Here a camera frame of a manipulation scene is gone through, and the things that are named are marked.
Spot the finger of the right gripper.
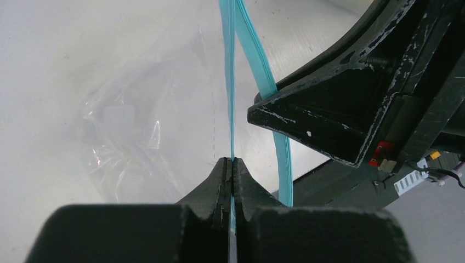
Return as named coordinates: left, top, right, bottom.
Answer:
left=247, top=54, right=402, bottom=168

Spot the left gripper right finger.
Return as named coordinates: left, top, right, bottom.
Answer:
left=232, top=158, right=284, bottom=232

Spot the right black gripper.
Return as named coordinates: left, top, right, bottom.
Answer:
left=277, top=1, right=464, bottom=173

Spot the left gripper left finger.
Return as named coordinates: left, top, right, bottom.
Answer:
left=177, top=157, right=233, bottom=232

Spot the clear zip top bag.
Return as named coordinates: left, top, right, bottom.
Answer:
left=78, top=0, right=295, bottom=263

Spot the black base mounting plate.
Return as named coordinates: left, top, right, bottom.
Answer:
left=293, top=160, right=447, bottom=208

